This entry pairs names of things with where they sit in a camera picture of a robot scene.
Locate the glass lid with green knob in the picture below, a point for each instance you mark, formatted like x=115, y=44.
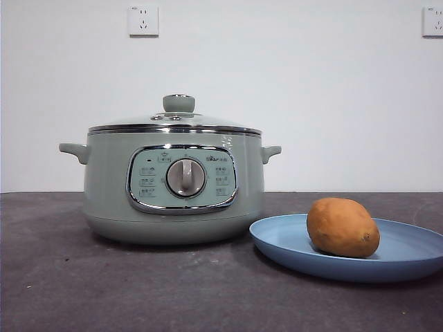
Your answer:
x=178, y=103

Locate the brown potato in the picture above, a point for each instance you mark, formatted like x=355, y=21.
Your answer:
x=342, y=228

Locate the blue round plate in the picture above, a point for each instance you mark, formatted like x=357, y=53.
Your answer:
x=284, y=238

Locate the pale green electric steamer pot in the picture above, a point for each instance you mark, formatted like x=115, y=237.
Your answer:
x=104, y=180

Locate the white wall socket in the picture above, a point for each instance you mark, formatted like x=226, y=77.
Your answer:
x=434, y=20
x=144, y=20

